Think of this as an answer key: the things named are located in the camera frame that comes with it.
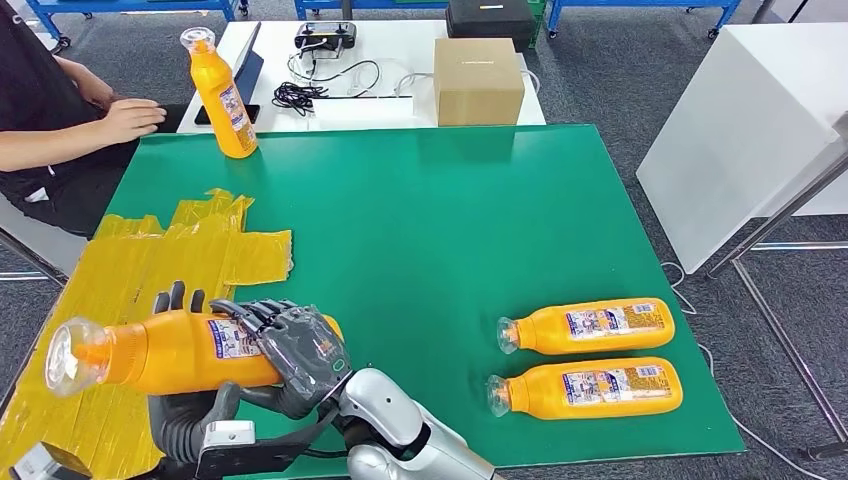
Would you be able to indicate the person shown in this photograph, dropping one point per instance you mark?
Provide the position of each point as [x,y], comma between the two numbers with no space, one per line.
[33,86]

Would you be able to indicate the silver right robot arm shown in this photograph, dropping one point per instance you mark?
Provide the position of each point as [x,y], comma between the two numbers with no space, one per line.
[384,411]

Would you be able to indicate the person's right hand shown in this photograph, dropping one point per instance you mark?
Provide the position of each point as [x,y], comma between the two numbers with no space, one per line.
[132,120]

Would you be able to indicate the yellow taped cardboard sheet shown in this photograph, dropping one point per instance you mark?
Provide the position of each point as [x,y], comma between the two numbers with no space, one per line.
[132,265]

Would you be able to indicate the green plastic crate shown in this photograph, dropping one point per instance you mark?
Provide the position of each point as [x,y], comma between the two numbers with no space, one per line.
[538,23]

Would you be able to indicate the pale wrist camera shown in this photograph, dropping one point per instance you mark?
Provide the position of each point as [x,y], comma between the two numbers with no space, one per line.
[228,434]
[40,464]

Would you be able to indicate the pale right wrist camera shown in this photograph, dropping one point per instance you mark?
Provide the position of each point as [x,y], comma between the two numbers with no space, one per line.
[228,434]

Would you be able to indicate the white table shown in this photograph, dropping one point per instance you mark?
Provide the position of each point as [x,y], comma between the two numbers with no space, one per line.
[411,33]

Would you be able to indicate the orange bottle with clear cap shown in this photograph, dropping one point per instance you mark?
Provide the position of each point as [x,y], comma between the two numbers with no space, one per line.
[166,351]
[536,394]
[212,79]
[543,331]

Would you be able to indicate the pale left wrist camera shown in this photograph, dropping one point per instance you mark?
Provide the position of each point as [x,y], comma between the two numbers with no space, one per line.
[40,464]

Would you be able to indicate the black remote controller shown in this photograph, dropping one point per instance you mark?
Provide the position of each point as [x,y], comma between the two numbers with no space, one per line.
[326,34]

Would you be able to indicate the black phone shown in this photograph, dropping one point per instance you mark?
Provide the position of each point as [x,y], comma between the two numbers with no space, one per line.
[204,118]

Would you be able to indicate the person's right forearm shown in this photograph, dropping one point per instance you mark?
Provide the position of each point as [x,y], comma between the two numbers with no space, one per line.
[53,146]

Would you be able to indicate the grey chair seat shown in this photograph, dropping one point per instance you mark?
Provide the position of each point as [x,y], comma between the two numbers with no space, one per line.
[36,232]

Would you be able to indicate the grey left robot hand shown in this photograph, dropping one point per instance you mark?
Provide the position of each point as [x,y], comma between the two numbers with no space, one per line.
[177,298]

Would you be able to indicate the person's left forearm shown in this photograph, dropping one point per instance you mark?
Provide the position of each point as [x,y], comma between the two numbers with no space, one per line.
[86,83]

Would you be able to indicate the steel tube frame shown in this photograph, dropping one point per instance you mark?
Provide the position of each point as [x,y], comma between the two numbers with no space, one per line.
[779,213]

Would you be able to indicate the blue metal rack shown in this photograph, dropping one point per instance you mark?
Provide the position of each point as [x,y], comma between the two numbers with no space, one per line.
[132,6]
[636,5]
[371,6]

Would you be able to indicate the tablet in blue-grey case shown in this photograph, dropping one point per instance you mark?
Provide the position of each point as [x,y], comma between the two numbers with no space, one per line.
[252,73]

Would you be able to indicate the black hard case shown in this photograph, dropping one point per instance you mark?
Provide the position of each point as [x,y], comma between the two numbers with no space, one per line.
[490,23]

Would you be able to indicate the white cabinet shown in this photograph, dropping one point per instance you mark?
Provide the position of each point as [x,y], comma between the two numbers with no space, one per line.
[729,132]

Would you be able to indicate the green table mat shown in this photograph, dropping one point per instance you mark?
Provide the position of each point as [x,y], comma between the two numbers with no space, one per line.
[411,212]

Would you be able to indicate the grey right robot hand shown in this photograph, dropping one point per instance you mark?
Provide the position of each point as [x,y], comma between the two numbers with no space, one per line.
[308,351]

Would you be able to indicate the brown cardboard box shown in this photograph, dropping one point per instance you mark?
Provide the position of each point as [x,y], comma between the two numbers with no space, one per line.
[478,86]

